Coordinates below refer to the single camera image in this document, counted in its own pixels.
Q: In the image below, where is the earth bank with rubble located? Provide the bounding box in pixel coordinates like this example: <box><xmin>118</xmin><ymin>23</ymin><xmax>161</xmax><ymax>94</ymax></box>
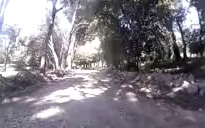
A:
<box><xmin>0</xmin><ymin>68</ymin><xmax>74</xmax><ymax>98</ymax></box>

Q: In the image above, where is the grey dirt path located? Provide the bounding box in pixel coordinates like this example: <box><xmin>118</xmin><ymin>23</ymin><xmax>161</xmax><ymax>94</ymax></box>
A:
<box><xmin>0</xmin><ymin>68</ymin><xmax>205</xmax><ymax>128</ymax></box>

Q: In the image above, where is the earth bank with stones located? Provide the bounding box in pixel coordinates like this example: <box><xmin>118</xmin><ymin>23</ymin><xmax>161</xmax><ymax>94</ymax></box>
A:
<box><xmin>103</xmin><ymin>59</ymin><xmax>205</xmax><ymax>111</ymax></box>

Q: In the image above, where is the wood of trees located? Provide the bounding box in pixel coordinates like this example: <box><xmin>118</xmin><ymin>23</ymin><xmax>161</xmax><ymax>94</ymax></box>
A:
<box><xmin>0</xmin><ymin>0</ymin><xmax>205</xmax><ymax>73</ymax></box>

